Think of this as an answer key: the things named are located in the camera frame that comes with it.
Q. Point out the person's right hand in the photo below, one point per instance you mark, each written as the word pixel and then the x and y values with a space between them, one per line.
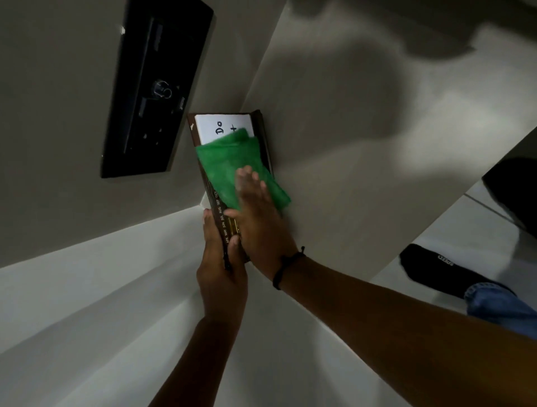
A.
pixel 262 230

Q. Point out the person's left hand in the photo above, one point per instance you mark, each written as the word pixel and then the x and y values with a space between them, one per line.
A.
pixel 220 285

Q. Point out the person's left thumb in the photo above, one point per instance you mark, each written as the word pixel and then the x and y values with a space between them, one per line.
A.
pixel 234 251

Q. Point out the person's right thumb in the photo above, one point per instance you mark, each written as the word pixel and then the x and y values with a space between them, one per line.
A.
pixel 233 216

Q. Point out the brown wooden desk calendar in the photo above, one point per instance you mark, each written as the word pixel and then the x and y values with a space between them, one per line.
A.
pixel 218 209

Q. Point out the green cleaning cloth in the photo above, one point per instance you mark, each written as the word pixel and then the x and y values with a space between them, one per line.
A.
pixel 226 163

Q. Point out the person's left forearm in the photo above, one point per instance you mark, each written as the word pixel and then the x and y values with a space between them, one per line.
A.
pixel 201 364

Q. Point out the person's right forearm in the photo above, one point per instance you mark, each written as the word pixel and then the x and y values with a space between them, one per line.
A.
pixel 398 335

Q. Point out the black thread wristband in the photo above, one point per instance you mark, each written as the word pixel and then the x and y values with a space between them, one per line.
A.
pixel 284 264

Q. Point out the white paper card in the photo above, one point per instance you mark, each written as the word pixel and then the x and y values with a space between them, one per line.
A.
pixel 209 125

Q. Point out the black sock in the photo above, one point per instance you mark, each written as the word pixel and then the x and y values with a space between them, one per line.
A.
pixel 436 268

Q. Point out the blue jeans leg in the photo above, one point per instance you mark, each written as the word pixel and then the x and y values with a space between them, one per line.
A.
pixel 499 306

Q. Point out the dark furniture piece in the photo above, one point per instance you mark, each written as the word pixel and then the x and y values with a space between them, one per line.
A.
pixel 514 193

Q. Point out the black wall switch panel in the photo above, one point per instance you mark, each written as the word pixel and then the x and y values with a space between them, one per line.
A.
pixel 155 92

